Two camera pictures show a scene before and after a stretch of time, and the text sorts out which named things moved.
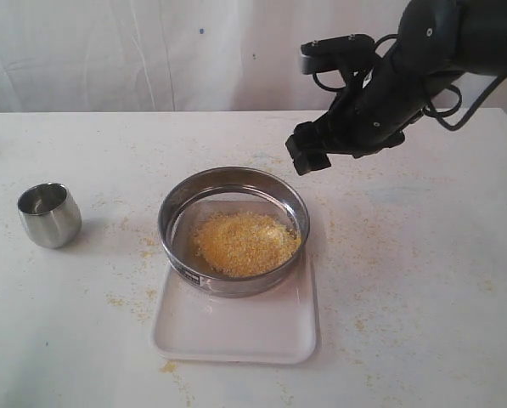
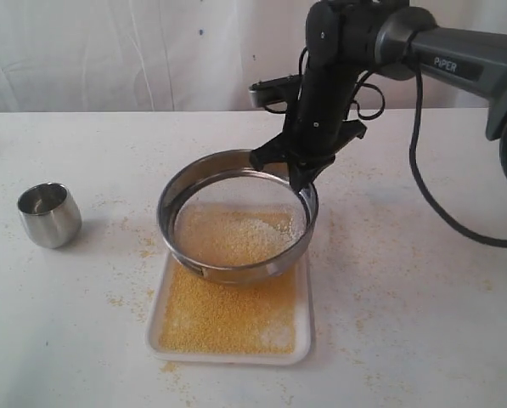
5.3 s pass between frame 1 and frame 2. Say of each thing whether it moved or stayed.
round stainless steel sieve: moved
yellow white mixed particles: moved
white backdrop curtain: stayed
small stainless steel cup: stayed
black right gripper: moved
